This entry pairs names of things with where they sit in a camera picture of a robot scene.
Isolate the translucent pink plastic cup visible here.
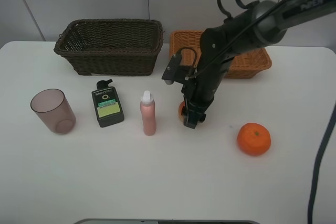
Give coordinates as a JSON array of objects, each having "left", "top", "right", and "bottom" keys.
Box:
[{"left": 30, "top": 89, "right": 76, "bottom": 134}]

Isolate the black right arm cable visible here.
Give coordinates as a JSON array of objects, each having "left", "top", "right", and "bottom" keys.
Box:
[{"left": 183, "top": 0, "right": 336, "bottom": 224}]

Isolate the orange toy tangerine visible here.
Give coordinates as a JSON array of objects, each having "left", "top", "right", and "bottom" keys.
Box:
[{"left": 237, "top": 123, "right": 271, "bottom": 156}]

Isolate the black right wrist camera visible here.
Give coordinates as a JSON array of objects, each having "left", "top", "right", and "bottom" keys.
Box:
[{"left": 162, "top": 53, "right": 195, "bottom": 85}]

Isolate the black lotion pump bottle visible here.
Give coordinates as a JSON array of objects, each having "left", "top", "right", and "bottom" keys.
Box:
[{"left": 91, "top": 79, "right": 124, "bottom": 128}]

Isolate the orange wicker basket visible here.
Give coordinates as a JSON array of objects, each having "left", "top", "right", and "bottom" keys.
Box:
[{"left": 169, "top": 30, "right": 272, "bottom": 79}]

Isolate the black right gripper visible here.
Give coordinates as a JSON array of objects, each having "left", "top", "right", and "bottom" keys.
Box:
[{"left": 182, "top": 61, "right": 232, "bottom": 129}]

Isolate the red yellow toy apple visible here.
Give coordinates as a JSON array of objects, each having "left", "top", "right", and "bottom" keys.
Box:
[{"left": 178, "top": 101, "right": 185, "bottom": 123}]

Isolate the dark brown wicker basket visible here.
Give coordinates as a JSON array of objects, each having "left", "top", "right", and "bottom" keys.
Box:
[{"left": 54, "top": 19, "right": 163, "bottom": 76}]

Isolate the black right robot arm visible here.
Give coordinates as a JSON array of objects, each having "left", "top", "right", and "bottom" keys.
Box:
[{"left": 182, "top": 0, "right": 335, "bottom": 129}]

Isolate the pink spray bottle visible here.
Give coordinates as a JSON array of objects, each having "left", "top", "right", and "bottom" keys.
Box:
[{"left": 140, "top": 90, "right": 156, "bottom": 136}]

